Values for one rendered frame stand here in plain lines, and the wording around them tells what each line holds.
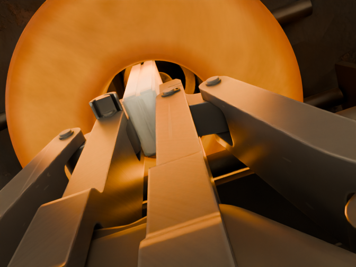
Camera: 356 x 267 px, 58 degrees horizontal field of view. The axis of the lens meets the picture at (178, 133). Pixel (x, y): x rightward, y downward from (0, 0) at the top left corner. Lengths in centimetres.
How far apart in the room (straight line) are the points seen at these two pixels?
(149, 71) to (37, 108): 6
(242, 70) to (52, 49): 9
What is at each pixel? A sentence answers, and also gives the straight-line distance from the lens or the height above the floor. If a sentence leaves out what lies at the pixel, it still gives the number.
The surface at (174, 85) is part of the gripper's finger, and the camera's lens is 16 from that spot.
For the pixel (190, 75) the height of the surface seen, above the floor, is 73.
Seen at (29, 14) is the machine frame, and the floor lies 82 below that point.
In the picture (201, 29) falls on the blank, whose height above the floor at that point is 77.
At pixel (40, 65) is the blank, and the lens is 17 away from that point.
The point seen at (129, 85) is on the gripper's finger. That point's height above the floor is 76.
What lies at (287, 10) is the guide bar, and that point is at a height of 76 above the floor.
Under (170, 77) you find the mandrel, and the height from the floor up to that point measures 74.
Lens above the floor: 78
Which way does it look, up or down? 19 degrees down
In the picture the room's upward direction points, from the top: 20 degrees counter-clockwise
